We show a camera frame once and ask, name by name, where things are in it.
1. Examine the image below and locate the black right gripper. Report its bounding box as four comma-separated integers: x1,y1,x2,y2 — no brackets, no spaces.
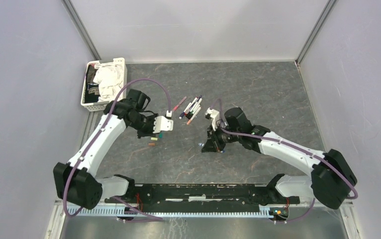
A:
201,122,241,153

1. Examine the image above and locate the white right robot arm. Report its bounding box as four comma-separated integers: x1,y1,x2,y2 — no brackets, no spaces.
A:
202,108,359,210

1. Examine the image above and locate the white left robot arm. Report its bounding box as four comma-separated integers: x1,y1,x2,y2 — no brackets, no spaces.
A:
53,89,158,210

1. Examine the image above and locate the red capped white pen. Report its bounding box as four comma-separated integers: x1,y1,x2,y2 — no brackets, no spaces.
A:
179,95,202,120

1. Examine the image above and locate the white perforated plastic basket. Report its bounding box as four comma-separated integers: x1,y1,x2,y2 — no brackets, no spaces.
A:
80,58,127,112

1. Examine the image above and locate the white cloth in basket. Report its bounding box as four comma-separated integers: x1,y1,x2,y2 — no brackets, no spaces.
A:
94,63,125,102

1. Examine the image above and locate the striped cloth in basket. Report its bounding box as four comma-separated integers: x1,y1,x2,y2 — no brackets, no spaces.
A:
84,64,99,104

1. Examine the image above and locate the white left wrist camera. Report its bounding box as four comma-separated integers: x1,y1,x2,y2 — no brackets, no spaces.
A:
153,111,174,134

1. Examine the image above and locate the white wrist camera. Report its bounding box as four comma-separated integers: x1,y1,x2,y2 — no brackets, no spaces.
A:
204,108,222,131
153,111,174,134

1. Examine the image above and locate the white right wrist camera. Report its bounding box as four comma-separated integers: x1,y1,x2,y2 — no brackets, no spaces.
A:
204,108,222,131

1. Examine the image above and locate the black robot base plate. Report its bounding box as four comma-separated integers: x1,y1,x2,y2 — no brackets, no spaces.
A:
120,183,300,213

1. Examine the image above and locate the white slotted cable duct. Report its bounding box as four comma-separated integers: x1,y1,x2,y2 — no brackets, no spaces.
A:
78,205,287,219

